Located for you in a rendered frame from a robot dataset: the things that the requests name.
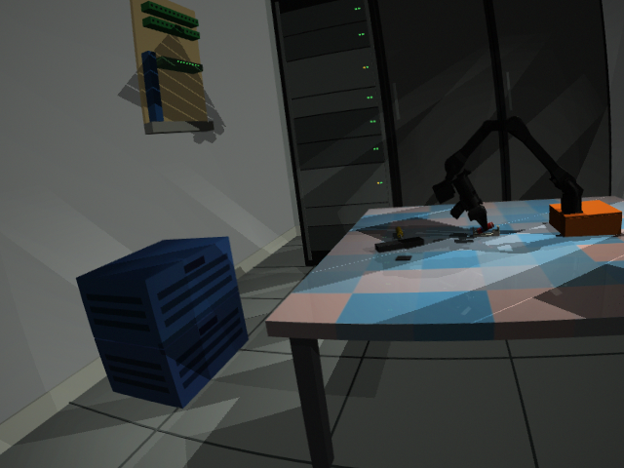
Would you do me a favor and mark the red cylindrical battery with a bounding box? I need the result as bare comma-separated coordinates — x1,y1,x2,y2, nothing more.
477,222,494,234

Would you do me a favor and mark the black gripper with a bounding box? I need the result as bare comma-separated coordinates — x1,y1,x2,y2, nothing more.
459,186,488,231

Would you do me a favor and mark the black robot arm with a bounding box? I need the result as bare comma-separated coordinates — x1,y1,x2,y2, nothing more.
432,116,584,219

